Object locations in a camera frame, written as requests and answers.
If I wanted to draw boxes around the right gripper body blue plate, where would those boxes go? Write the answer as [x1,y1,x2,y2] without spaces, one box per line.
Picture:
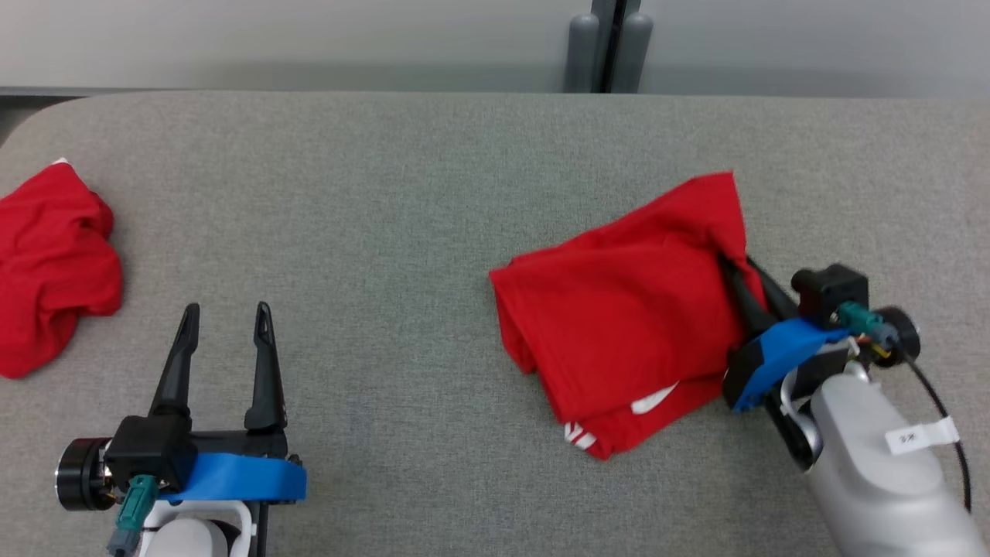
[722,316,852,413]

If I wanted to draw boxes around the white right cable tag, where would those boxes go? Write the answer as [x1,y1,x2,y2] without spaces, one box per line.
[885,416,961,456]

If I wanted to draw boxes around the grey rounded post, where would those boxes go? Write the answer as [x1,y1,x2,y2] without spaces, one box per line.
[619,12,654,94]
[567,13,601,94]

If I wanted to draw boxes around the red shorts with white stripe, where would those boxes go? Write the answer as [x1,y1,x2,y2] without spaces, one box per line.
[0,159,125,380]

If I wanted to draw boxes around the grey vertical frame strip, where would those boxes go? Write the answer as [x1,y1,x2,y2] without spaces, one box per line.
[592,0,643,94]

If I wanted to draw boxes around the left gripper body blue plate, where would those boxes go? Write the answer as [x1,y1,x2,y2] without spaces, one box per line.
[159,429,309,505]

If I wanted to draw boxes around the red shirt with white stripes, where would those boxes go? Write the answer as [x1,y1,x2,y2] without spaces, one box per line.
[489,172,770,461]

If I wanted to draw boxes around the right arm cable teal plug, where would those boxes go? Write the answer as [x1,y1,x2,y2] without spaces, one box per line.
[838,302,972,515]

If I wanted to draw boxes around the left arm cable teal plug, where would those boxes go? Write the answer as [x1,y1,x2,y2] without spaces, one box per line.
[107,475,159,557]

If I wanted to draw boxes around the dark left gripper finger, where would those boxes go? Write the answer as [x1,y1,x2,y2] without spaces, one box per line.
[244,302,289,432]
[149,303,201,422]

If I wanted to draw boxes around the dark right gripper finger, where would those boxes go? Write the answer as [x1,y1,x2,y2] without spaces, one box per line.
[743,256,802,326]
[719,255,775,343]

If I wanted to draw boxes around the arm cable teal plug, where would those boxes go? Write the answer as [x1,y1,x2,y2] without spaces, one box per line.
[107,475,159,557]
[838,302,972,515]

